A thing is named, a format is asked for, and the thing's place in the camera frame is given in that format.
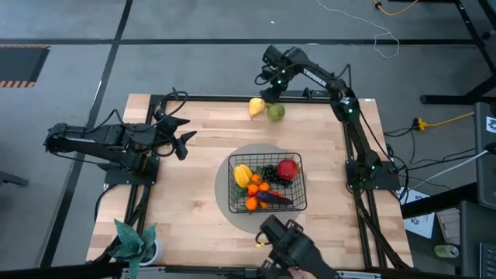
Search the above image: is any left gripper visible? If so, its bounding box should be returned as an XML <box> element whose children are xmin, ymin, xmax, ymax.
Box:
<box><xmin>149</xmin><ymin>112</ymin><xmax>198</xmax><ymax>160</ymax></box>

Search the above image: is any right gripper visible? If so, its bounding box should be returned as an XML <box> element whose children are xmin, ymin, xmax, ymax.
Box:
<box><xmin>259</xmin><ymin>64</ymin><xmax>291</xmax><ymax>102</ymax></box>

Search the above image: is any green apple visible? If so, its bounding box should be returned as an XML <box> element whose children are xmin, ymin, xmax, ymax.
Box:
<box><xmin>266</xmin><ymin>103</ymin><xmax>286</xmax><ymax>122</ymax></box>

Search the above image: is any yellow pear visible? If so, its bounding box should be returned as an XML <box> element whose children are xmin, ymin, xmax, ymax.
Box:
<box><xmin>248</xmin><ymin>97</ymin><xmax>267</xmax><ymax>120</ymax></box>

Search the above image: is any yellow starfruit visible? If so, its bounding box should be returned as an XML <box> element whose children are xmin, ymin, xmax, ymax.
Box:
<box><xmin>232</xmin><ymin>164</ymin><xmax>254</xmax><ymax>189</ymax></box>

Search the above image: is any red apple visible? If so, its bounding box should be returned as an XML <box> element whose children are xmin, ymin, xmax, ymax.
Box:
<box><xmin>276</xmin><ymin>158</ymin><xmax>300</xmax><ymax>181</ymax></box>

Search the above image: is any black grape bunch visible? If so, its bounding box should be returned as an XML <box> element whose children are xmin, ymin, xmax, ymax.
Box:
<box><xmin>260</xmin><ymin>164</ymin><xmax>291</xmax><ymax>188</ymax></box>

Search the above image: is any orange tangerine cluster with leaves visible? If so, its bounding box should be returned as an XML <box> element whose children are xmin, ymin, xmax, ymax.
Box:
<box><xmin>232</xmin><ymin>173</ymin><xmax>271</xmax><ymax>198</ymax></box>
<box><xmin>245</xmin><ymin>196</ymin><xmax>270</xmax><ymax>212</ymax></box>

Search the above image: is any purple eggplant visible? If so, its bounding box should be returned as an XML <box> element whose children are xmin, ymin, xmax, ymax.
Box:
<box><xmin>255</xmin><ymin>191</ymin><xmax>295</xmax><ymax>206</ymax></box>

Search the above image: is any round grey placemat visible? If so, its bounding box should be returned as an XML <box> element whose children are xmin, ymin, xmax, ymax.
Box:
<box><xmin>214</xmin><ymin>143</ymin><xmax>308</xmax><ymax>235</ymax></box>

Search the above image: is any green artificial plant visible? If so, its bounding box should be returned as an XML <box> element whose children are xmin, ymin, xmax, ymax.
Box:
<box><xmin>109</xmin><ymin>219</ymin><xmax>158</xmax><ymax>279</ymax></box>

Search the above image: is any white plant pot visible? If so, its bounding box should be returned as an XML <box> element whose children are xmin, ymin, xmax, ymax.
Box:
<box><xmin>139</xmin><ymin>236</ymin><xmax>164</xmax><ymax>267</ymax></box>

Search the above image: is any black handheld robot device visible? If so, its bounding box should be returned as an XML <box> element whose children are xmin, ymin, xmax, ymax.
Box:
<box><xmin>254</xmin><ymin>214</ymin><xmax>340</xmax><ymax>279</ymax></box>

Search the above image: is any black hatch with hazard stripes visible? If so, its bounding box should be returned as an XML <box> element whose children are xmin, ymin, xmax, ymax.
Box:
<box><xmin>0</xmin><ymin>44</ymin><xmax>51</xmax><ymax>88</ymax></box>

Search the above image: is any black furniture foot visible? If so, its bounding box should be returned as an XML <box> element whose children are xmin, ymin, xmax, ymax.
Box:
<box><xmin>0</xmin><ymin>170</ymin><xmax>30</xmax><ymax>188</ymax></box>

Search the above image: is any person's hand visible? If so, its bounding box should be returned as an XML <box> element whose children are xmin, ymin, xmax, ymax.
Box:
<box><xmin>288</xmin><ymin>267</ymin><xmax>313</xmax><ymax>279</ymax></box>

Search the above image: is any black bar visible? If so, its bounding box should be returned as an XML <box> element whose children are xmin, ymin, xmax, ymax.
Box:
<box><xmin>0</xmin><ymin>262</ymin><xmax>129</xmax><ymax>279</ymax></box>

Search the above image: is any black beam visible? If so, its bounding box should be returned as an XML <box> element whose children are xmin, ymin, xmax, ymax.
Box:
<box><xmin>401</xmin><ymin>181</ymin><xmax>477</xmax><ymax>219</ymax></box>

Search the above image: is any white printed paper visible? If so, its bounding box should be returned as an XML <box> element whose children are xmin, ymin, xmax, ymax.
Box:
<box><xmin>401</xmin><ymin>188</ymin><xmax>437</xmax><ymax>239</ymax></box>

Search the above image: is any brown cardboard piece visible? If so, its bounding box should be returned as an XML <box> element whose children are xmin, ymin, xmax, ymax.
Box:
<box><xmin>436</xmin><ymin>208</ymin><xmax>462</xmax><ymax>241</ymax></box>

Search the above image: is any black case with white sticker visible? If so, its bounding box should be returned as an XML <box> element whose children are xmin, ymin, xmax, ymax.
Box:
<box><xmin>474</xmin><ymin>102</ymin><xmax>496</xmax><ymax>210</ymax></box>

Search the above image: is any green roll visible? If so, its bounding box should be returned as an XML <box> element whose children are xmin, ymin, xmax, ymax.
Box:
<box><xmin>433</xmin><ymin>243</ymin><xmax>460</xmax><ymax>259</ymax></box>

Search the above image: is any plain black case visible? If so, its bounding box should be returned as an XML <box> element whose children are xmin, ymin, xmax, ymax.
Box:
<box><xmin>459</xmin><ymin>200</ymin><xmax>496</xmax><ymax>279</ymax></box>

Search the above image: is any black keyboard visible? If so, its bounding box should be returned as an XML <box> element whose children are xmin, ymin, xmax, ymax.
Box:
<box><xmin>479</xmin><ymin>242</ymin><xmax>496</xmax><ymax>279</ymax></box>

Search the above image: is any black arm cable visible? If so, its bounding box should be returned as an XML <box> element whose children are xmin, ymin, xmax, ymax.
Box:
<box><xmin>153</xmin><ymin>88</ymin><xmax>190</xmax><ymax>122</ymax></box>
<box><xmin>83</xmin><ymin>108</ymin><xmax>129</xmax><ymax>135</ymax></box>

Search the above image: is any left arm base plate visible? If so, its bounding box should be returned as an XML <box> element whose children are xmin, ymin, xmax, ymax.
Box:
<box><xmin>96</xmin><ymin>154</ymin><xmax>160</xmax><ymax>186</ymax></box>

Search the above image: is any black aluminium table frame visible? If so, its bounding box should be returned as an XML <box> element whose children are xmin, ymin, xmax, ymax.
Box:
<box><xmin>127</xmin><ymin>95</ymin><xmax>412</xmax><ymax>272</ymax></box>

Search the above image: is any black wire basket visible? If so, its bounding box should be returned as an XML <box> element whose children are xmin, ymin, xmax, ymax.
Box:
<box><xmin>227</xmin><ymin>152</ymin><xmax>308</xmax><ymax>215</ymax></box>

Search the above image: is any thin white floor cable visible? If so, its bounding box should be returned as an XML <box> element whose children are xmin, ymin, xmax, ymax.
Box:
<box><xmin>315</xmin><ymin>0</ymin><xmax>401</xmax><ymax>60</ymax></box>

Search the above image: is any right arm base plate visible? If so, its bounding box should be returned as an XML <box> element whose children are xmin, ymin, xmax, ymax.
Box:
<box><xmin>346</xmin><ymin>160</ymin><xmax>401</xmax><ymax>191</ymax></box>

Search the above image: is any yellow floor cable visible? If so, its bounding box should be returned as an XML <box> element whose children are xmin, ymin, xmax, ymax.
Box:
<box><xmin>371</xmin><ymin>0</ymin><xmax>419</xmax><ymax>17</ymax></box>

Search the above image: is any black cable bundle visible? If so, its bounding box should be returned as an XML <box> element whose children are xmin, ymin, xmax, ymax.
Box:
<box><xmin>383</xmin><ymin>126</ymin><xmax>478</xmax><ymax>203</ymax></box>

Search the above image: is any yellow extension cord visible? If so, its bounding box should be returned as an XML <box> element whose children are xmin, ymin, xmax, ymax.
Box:
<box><xmin>412</xmin><ymin>112</ymin><xmax>476</xmax><ymax>132</ymax></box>

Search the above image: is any thick white cable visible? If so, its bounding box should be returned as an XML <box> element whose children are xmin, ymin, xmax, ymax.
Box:
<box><xmin>422</xmin><ymin>150</ymin><xmax>490</xmax><ymax>183</ymax></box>

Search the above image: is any silver metal bracket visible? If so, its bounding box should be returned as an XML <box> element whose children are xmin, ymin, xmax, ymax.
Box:
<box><xmin>336</xmin><ymin>270</ymin><xmax>383</xmax><ymax>279</ymax></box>

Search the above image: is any black stand frame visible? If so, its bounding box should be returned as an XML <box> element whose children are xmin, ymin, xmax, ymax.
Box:
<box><xmin>387</xmin><ymin>0</ymin><xmax>496</xmax><ymax>105</ymax></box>

